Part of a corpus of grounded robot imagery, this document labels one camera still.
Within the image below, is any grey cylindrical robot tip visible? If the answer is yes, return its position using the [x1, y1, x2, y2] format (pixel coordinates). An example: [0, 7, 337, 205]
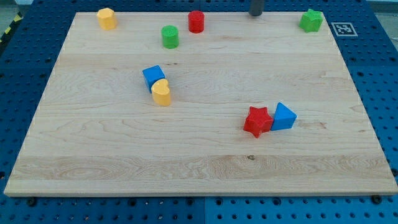
[248, 0, 265, 17]

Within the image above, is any red cylinder block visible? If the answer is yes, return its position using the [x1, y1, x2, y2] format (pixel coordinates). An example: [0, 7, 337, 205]
[188, 11, 205, 34]

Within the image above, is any blue triangle block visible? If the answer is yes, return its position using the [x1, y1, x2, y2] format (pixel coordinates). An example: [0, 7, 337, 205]
[271, 102, 297, 131]

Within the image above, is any white fiducial marker tag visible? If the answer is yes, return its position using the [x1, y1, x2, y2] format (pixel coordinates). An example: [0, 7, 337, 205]
[331, 22, 358, 37]

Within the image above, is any blue cube block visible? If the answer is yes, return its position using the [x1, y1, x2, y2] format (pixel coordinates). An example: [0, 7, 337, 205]
[142, 65, 165, 93]

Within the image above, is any yellow hexagon block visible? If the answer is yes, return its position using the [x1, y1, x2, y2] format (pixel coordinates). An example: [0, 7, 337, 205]
[96, 7, 118, 30]

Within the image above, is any yellow heart block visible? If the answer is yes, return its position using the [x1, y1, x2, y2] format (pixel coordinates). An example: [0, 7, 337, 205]
[151, 78, 171, 106]

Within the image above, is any light wooden board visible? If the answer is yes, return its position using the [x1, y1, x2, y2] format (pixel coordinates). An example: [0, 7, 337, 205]
[4, 12, 397, 197]

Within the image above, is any red star block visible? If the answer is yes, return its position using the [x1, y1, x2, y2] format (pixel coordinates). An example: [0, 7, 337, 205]
[243, 106, 274, 138]

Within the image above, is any green star block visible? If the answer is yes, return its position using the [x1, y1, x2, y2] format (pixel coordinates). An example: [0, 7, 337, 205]
[298, 9, 323, 32]

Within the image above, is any green cylinder block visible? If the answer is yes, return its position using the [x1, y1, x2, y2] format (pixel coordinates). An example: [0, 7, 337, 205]
[161, 25, 179, 49]

